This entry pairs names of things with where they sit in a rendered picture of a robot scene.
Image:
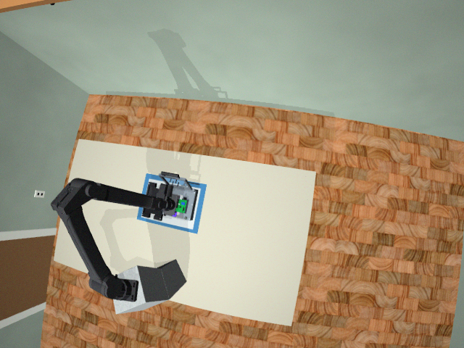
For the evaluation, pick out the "green circuit board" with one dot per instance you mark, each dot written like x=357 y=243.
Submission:
x=181 y=206

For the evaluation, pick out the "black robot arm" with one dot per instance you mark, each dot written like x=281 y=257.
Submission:
x=68 y=206

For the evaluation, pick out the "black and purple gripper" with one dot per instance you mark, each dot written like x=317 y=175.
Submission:
x=174 y=204

